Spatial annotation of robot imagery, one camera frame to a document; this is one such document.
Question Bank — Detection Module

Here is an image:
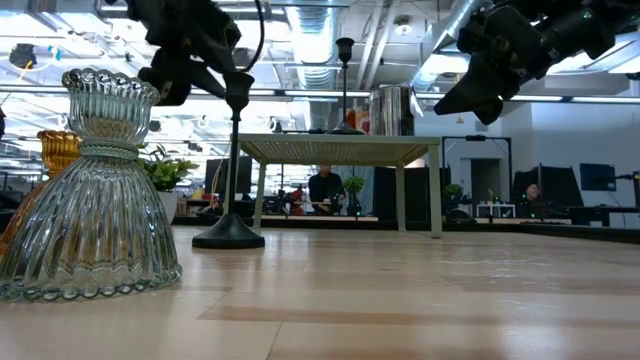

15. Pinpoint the person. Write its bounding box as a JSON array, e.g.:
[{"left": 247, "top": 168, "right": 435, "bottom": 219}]
[
  {"left": 522, "top": 183, "right": 544, "bottom": 216},
  {"left": 307, "top": 165, "right": 347, "bottom": 216}
]

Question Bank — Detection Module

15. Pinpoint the black ceiling device yellow cable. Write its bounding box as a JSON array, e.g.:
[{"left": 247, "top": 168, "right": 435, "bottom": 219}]
[{"left": 8, "top": 43, "right": 37, "bottom": 70}]

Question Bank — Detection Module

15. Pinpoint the black computer monitor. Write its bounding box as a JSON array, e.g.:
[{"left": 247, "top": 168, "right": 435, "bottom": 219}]
[
  {"left": 204, "top": 156, "right": 254, "bottom": 196},
  {"left": 579, "top": 162, "right": 617, "bottom": 193}
]

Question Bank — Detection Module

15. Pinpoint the black metal frame stand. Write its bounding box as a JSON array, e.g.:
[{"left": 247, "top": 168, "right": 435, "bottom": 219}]
[{"left": 441, "top": 134, "right": 514, "bottom": 206}]

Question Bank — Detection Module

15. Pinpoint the green plant in white pot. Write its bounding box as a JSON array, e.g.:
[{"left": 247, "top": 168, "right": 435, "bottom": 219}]
[{"left": 135, "top": 143, "right": 200, "bottom": 225}]

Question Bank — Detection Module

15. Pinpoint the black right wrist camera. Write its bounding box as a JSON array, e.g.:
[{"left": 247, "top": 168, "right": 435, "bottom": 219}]
[{"left": 457, "top": 4, "right": 506, "bottom": 57}]

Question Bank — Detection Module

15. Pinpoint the black left wrist camera cable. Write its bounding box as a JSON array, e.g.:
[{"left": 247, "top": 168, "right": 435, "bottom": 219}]
[{"left": 239, "top": 0, "right": 266, "bottom": 74}]

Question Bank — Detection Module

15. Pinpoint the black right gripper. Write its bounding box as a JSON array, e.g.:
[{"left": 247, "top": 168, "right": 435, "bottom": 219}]
[{"left": 433, "top": 12, "right": 556, "bottom": 126}]

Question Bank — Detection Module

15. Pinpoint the tall black candlestick holder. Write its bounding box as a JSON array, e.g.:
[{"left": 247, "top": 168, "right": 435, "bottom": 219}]
[
  {"left": 192, "top": 70, "right": 266, "bottom": 250},
  {"left": 327, "top": 37, "right": 366, "bottom": 136}
]

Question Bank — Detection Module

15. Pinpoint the clear ribbed glass candle holder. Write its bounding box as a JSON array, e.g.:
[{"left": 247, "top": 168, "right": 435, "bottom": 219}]
[{"left": 0, "top": 67, "right": 184, "bottom": 303}]

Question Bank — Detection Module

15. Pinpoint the small white shelf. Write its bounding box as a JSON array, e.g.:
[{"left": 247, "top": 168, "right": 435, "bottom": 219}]
[{"left": 476, "top": 202, "right": 517, "bottom": 219}]

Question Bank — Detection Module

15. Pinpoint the smooth silver ceiling duct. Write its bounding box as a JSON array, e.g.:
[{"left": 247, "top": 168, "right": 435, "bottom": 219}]
[{"left": 409, "top": 0, "right": 494, "bottom": 91}]

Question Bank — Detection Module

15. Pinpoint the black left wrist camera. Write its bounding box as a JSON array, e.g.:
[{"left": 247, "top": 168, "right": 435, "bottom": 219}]
[{"left": 199, "top": 4, "right": 242, "bottom": 74}]

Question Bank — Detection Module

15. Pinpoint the small pale green table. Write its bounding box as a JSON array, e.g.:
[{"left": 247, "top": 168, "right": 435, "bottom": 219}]
[{"left": 222, "top": 132, "right": 445, "bottom": 240}]

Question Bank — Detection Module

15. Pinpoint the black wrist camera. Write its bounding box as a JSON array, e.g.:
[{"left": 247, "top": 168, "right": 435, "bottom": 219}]
[
  {"left": 199, "top": 4, "right": 242, "bottom": 74},
  {"left": 457, "top": 4, "right": 506, "bottom": 57}
]

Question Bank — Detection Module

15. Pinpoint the ribbed silver ceiling duct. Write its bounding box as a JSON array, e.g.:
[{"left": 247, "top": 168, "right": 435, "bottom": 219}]
[{"left": 287, "top": 4, "right": 341, "bottom": 90}]

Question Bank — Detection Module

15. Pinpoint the black table edge rail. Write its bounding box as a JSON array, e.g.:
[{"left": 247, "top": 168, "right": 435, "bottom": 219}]
[{"left": 172, "top": 214, "right": 640, "bottom": 246}]

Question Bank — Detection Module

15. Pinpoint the amber ribbed glass candle holder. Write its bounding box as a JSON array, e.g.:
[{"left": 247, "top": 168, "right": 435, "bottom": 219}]
[{"left": 0, "top": 129, "right": 82, "bottom": 261}]

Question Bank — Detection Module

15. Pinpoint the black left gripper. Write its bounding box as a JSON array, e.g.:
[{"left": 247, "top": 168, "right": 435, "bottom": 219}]
[{"left": 124, "top": 0, "right": 227, "bottom": 107}]

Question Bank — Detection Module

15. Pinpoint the black office partition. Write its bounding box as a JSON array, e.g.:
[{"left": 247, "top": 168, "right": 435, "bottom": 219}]
[{"left": 512, "top": 166, "right": 585, "bottom": 220}]

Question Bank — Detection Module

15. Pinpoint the long ceiling light strip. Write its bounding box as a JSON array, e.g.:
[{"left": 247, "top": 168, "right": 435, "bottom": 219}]
[{"left": 0, "top": 84, "right": 640, "bottom": 104}]

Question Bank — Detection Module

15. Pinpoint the large silver tin brown tag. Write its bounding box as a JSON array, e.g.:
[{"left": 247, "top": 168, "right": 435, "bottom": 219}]
[{"left": 368, "top": 84, "right": 425, "bottom": 137}]

